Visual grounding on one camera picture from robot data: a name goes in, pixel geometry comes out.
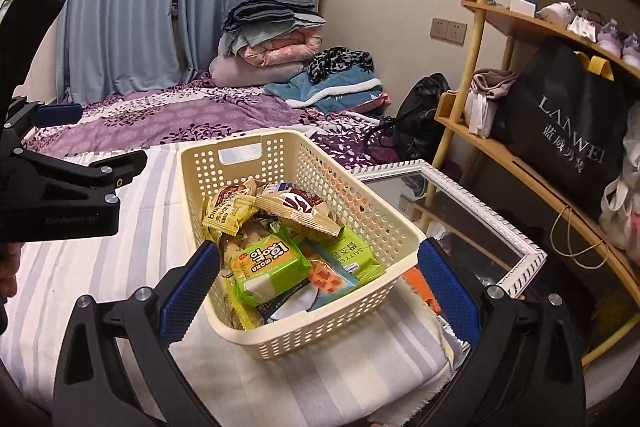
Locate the black handbag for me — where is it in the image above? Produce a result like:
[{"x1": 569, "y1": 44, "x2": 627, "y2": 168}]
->
[{"x1": 392, "y1": 73, "x2": 453, "y2": 165}]

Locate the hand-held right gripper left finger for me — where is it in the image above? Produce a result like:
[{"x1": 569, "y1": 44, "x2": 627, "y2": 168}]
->
[{"x1": 52, "y1": 239, "x2": 223, "y2": 427}]

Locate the white cloth bag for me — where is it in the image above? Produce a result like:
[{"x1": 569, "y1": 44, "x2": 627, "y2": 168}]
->
[{"x1": 462, "y1": 89, "x2": 498, "y2": 138}]

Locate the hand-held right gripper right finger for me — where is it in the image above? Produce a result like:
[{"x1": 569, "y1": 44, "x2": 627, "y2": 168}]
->
[{"x1": 417, "y1": 237, "x2": 586, "y2": 427}]

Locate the black shopping bag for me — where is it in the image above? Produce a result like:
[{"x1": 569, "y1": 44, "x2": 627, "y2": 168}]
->
[{"x1": 492, "y1": 36, "x2": 640, "y2": 220}]

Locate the person's left hand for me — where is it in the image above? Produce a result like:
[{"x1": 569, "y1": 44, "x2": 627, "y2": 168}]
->
[{"x1": 0, "y1": 243, "x2": 22, "y2": 299}]

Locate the light green snack packet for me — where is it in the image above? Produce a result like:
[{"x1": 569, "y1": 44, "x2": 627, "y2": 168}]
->
[{"x1": 312, "y1": 224, "x2": 385, "y2": 283}]

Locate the wooden shelf unit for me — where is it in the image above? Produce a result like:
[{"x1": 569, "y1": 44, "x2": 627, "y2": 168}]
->
[{"x1": 432, "y1": 0, "x2": 640, "y2": 370}]

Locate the dark grey folded blanket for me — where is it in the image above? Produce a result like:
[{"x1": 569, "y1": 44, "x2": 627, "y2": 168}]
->
[{"x1": 222, "y1": 0, "x2": 326, "y2": 32}]

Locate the blue fleece garment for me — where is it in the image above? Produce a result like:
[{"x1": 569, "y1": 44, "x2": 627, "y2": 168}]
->
[{"x1": 262, "y1": 66, "x2": 391, "y2": 115}]

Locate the white plastic bag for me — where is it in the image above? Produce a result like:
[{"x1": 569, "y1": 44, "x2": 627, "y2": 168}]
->
[{"x1": 599, "y1": 167, "x2": 640, "y2": 253}]

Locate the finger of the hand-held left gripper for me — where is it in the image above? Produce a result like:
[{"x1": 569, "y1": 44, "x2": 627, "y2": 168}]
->
[
  {"x1": 7, "y1": 99, "x2": 84, "y2": 140},
  {"x1": 22, "y1": 149, "x2": 148, "y2": 190}
]

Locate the tan paper snack packet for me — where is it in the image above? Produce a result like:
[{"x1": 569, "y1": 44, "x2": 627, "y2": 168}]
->
[{"x1": 255, "y1": 181, "x2": 342, "y2": 239}]

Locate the yellow snack packet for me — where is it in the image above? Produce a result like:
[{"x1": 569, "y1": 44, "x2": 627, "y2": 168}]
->
[
  {"x1": 227, "y1": 292, "x2": 263, "y2": 332},
  {"x1": 201, "y1": 192, "x2": 260, "y2": 244}
]

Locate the striped bed sheet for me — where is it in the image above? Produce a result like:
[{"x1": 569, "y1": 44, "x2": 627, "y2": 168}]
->
[{"x1": 0, "y1": 147, "x2": 453, "y2": 427}]

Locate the mauve folded cloth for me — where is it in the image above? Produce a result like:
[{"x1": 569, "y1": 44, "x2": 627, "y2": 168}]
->
[{"x1": 471, "y1": 68, "x2": 520, "y2": 100}]

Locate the lavender shoe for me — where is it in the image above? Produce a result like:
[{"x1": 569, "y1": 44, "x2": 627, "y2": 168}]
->
[
  {"x1": 597, "y1": 21, "x2": 628, "y2": 52},
  {"x1": 620, "y1": 34, "x2": 640, "y2": 68}
]

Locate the orange item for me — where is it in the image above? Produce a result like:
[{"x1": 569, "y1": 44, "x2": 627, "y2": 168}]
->
[{"x1": 402, "y1": 267, "x2": 441, "y2": 313}]

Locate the purple floral bedsheet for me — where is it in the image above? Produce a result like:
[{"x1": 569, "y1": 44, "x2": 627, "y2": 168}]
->
[{"x1": 25, "y1": 74, "x2": 401, "y2": 168}]

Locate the pink floral quilt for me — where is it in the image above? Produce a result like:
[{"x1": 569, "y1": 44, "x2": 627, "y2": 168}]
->
[{"x1": 239, "y1": 32, "x2": 321, "y2": 68}]

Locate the leopard print scarf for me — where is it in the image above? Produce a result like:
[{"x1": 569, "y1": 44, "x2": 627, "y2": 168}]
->
[{"x1": 306, "y1": 48, "x2": 375, "y2": 82}]

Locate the cream perforated plastic basket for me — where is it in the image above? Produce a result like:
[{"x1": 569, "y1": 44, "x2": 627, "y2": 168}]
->
[{"x1": 173, "y1": 129, "x2": 426, "y2": 360}]

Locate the light blue snack packet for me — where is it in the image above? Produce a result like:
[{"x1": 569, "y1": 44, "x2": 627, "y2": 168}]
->
[{"x1": 260, "y1": 257, "x2": 360, "y2": 323}]

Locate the white framed mirror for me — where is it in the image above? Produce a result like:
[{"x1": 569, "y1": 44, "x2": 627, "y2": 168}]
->
[{"x1": 350, "y1": 159, "x2": 548, "y2": 303}]

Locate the lilac folded quilt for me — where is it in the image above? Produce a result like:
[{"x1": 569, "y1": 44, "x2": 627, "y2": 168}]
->
[{"x1": 209, "y1": 54, "x2": 308, "y2": 88}]

